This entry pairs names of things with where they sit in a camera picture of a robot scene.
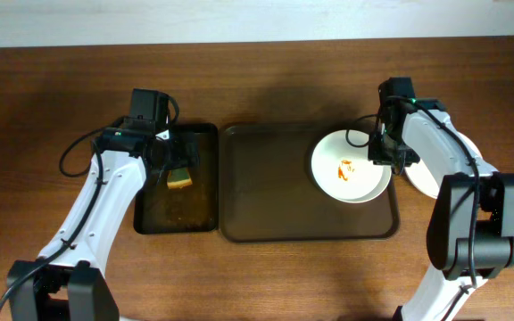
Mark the green yellow sponge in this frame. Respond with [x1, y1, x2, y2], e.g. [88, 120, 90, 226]
[167, 168, 193, 189]

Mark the pink-white plate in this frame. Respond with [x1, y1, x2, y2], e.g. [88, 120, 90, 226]
[403, 131, 484, 200]

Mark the cream plate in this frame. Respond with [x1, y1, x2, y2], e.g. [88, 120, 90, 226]
[311, 129, 392, 203]

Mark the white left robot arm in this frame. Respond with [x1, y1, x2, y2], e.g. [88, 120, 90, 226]
[0, 88, 187, 320]

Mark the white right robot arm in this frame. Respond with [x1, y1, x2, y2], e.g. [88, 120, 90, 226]
[368, 78, 514, 321]

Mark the small black tray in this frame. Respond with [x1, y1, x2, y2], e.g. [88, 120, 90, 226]
[134, 123, 219, 235]

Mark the large brown serving tray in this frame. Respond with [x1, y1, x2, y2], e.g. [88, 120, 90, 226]
[219, 123, 400, 243]

